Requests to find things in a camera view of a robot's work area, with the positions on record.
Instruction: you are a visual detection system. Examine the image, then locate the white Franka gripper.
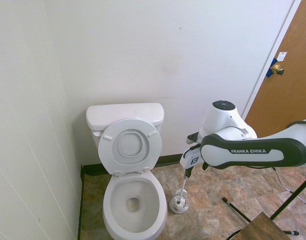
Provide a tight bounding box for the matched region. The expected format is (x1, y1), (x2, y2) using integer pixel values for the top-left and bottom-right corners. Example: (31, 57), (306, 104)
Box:
(179, 146), (203, 179)

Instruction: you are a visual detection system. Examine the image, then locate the white toilet brush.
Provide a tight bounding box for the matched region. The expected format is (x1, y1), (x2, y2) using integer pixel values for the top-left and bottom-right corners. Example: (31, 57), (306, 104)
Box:
(173, 174), (190, 210)

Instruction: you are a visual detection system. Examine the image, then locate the white toilet brush holder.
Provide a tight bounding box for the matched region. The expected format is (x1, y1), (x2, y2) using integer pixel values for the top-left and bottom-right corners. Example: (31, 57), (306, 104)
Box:
(168, 189), (189, 215)

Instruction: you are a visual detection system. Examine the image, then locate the white toilet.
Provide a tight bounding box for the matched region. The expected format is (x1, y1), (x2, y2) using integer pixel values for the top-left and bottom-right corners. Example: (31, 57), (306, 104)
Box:
(102, 171), (168, 239)

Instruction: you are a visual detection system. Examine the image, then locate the white toilet bowl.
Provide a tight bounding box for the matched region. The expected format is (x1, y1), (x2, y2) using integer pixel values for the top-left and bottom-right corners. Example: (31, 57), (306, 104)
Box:
(104, 174), (168, 240)

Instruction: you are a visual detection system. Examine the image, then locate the white raised toilet lid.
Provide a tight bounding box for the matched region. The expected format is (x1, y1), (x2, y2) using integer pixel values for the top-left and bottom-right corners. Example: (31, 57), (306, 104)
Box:
(97, 117), (163, 177)

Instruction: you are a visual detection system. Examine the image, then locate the white toilet tank lid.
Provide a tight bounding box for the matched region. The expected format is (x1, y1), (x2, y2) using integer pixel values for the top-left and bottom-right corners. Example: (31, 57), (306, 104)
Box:
(85, 102), (165, 131)

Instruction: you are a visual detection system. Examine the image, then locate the brown wooden table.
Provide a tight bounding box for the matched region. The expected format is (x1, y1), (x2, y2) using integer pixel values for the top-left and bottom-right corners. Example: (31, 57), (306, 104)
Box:
(239, 211), (291, 240)

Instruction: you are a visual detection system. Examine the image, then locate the brown wooden door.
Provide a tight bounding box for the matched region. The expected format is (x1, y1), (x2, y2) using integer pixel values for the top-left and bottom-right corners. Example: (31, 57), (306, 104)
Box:
(244, 0), (306, 138)

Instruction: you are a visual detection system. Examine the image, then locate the blue tape strip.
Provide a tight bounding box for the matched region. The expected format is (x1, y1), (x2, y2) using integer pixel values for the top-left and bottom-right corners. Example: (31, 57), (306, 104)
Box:
(266, 58), (280, 79)

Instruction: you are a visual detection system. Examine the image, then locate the brass door knob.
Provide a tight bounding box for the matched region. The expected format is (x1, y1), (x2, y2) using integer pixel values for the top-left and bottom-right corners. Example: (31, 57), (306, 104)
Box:
(271, 64), (286, 76)

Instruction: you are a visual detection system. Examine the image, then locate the black camera tripod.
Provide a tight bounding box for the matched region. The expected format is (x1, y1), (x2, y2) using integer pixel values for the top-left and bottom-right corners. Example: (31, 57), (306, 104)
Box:
(222, 171), (306, 236)

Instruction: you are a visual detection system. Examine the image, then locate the black floor cable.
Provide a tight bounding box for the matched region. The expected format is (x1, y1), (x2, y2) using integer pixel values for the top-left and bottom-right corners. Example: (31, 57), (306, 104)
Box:
(226, 227), (245, 240)

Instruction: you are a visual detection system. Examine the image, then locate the white floor cable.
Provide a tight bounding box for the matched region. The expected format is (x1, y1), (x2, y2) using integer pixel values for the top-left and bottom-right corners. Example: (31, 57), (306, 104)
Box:
(272, 167), (306, 208)

